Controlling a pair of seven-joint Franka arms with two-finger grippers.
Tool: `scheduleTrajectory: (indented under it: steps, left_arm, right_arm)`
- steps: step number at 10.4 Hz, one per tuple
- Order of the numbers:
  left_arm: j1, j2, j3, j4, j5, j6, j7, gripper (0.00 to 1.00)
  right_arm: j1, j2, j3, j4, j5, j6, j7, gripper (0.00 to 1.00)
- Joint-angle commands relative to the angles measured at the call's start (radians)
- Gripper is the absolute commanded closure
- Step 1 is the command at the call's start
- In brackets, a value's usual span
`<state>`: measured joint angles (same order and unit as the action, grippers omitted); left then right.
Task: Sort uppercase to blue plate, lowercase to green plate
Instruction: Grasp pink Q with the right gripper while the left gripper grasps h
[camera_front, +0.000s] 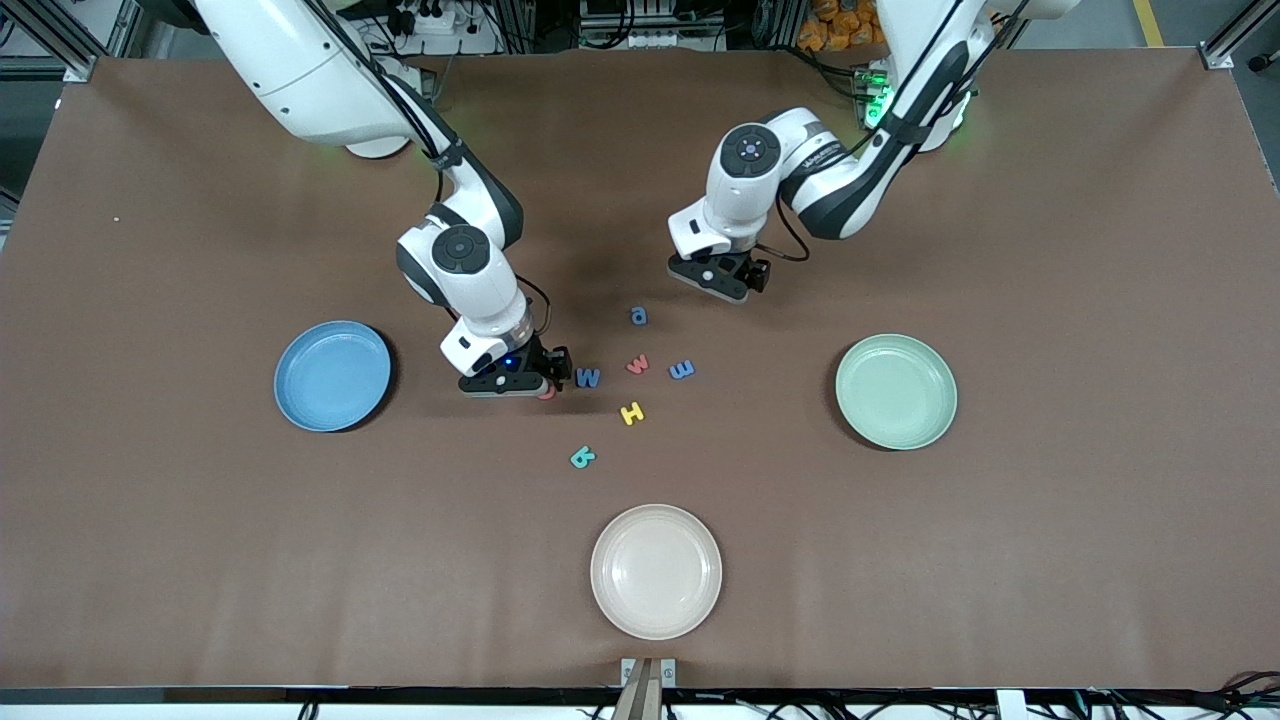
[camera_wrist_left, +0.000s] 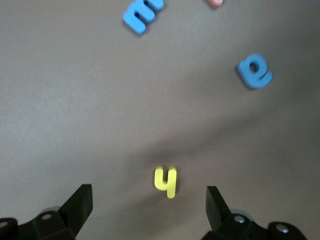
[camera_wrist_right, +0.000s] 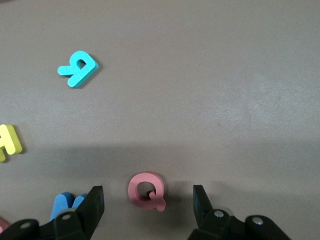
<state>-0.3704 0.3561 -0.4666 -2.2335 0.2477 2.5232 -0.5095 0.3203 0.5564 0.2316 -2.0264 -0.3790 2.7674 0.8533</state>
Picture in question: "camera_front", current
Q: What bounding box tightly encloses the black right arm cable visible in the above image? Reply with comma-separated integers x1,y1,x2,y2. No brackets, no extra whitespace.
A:
300,0,556,346

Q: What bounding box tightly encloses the green round plate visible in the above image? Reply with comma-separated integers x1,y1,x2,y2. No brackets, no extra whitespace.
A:
835,333,959,451

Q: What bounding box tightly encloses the brown table cover mat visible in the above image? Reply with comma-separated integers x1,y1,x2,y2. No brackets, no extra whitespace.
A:
0,48,1280,693

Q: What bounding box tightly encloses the aluminium frame profile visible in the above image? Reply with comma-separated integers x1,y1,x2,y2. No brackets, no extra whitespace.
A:
0,0,136,83
1200,0,1280,71

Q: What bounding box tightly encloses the white power strip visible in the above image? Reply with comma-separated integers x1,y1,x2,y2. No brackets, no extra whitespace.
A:
615,28,696,51
385,0,501,56

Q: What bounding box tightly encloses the beige round plate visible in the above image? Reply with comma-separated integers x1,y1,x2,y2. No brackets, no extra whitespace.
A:
590,503,723,641

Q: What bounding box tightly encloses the metal mounting bracket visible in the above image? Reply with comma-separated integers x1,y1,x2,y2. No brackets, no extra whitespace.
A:
612,657,678,720

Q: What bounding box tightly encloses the black cable bundle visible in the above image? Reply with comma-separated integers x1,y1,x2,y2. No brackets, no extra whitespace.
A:
1085,668,1280,720

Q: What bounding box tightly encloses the orange toy pile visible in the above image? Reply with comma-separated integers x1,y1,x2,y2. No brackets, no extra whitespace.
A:
797,0,891,53

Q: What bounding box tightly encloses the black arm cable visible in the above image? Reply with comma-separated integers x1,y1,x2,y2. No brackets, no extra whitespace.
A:
300,0,556,346
760,0,1031,266

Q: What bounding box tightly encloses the blue round plate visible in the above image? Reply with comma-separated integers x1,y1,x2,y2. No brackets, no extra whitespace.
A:
273,320,393,433

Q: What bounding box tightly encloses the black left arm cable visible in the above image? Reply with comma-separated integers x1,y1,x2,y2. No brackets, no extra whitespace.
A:
760,0,1031,266

